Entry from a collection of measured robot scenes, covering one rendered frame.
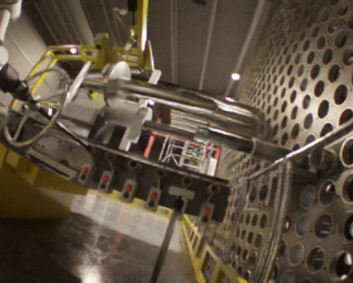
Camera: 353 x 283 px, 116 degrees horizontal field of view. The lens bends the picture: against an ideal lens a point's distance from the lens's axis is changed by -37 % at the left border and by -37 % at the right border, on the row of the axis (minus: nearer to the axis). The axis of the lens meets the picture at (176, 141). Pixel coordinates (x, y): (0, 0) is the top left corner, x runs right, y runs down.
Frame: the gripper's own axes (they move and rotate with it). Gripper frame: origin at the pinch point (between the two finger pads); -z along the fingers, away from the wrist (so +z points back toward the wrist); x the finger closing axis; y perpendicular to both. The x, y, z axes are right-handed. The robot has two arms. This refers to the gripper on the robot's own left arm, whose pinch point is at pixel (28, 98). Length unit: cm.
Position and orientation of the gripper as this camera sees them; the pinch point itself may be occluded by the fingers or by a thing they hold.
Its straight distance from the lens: 78.9
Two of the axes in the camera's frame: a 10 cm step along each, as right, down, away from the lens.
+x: 9.6, 2.7, -1.0
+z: 0.0, -3.5, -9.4
